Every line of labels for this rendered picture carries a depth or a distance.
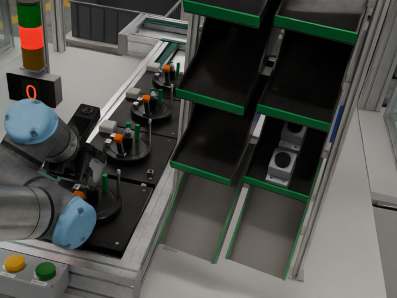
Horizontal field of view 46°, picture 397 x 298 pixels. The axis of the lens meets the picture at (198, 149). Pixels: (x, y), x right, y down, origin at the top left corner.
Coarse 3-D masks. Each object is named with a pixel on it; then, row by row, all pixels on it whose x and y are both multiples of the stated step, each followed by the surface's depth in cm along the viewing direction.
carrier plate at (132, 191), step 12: (60, 180) 122; (108, 180) 124; (120, 192) 121; (132, 192) 121; (144, 192) 122; (132, 204) 118; (144, 204) 118; (120, 216) 113; (132, 216) 114; (96, 228) 109; (108, 228) 110; (120, 228) 110; (132, 228) 110; (96, 240) 106; (108, 240) 106; (120, 240) 107; (108, 252) 105; (120, 252) 104
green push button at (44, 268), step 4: (40, 264) 98; (44, 264) 99; (48, 264) 99; (52, 264) 99; (36, 268) 97; (40, 268) 98; (44, 268) 98; (48, 268) 98; (52, 268) 98; (36, 272) 97; (40, 272) 97; (44, 272) 97; (48, 272) 97; (52, 272) 97; (40, 276) 96; (44, 276) 96; (48, 276) 97; (52, 276) 97
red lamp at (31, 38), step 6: (24, 30) 104; (30, 30) 104; (36, 30) 105; (42, 30) 107; (24, 36) 105; (30, 36) 105; (36, 36) 106; (42, 36) 107; (24, 42) 106; (30, 42) 106; (36, 42) 106; (42, 42) 108; (30, 48) 106; (36, 48) 107
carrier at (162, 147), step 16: (112, 128) 143; (128, 128) 132; (96, 144) 138; (112, 144) 135; (128, 144) 133; (144, 144) 137; (160, 144) 141; (112, 160) 131; (128, 160) 130; (144, 160) 133; (160, 160) 135; (112, 176) 127; (128, 176) 127; (144, 176) 128; (160, 176) 130
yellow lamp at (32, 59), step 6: (24, 48) 107; (42, 48) 108; (24, 54) 108; (30, 54) 107; (36, 54) 108; (42, 54) 109; (24, 60) 109; (30, 60) 108; (36, 60) 108; (42, 60) 110; (24, 66) 110; (30, 66) 109; (36, 66) 109; (42, 66) 110
